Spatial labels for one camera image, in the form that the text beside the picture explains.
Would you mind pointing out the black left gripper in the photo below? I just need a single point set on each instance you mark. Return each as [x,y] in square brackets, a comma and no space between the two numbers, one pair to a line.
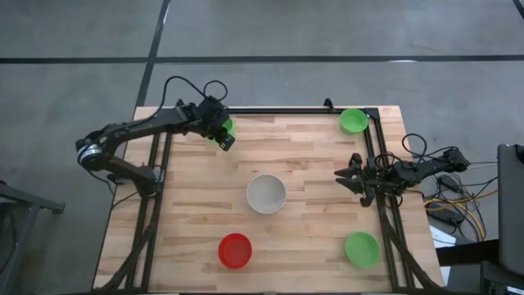
[210,114]

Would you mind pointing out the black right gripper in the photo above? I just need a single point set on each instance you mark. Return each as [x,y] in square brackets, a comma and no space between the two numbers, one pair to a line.
[376,177]

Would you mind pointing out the green plastic bowl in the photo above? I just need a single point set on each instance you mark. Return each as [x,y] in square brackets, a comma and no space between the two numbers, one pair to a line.
[362,249]
[353,121]
[230,126]

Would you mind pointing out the white ribbed ceramic bowl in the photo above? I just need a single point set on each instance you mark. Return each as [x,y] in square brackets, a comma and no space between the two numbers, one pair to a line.
[266,193]

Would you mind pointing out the red plastic bowl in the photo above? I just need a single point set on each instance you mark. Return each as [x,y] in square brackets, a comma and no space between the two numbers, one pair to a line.
[234,250]

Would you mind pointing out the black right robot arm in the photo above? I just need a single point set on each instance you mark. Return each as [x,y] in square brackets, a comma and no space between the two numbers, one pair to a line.
[430,168]

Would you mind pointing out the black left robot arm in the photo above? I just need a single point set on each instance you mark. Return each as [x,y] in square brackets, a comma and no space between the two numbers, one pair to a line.
[135,127]

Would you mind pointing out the black power adapter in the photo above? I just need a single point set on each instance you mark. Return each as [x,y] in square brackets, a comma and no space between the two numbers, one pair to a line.
[445,181]
[448,217]

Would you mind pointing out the white paper sheet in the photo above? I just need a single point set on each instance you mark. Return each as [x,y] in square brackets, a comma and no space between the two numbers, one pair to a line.
[440,237]

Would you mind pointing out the black equipment case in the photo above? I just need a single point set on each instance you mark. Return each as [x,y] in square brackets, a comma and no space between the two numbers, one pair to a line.
[511,205]

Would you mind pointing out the grey metal stand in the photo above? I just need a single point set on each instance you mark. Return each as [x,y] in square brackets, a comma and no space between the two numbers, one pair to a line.
[24,196]

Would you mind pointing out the black curved frame bracket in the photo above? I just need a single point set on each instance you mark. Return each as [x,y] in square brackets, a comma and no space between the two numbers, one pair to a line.
[327,104]
[179,102]

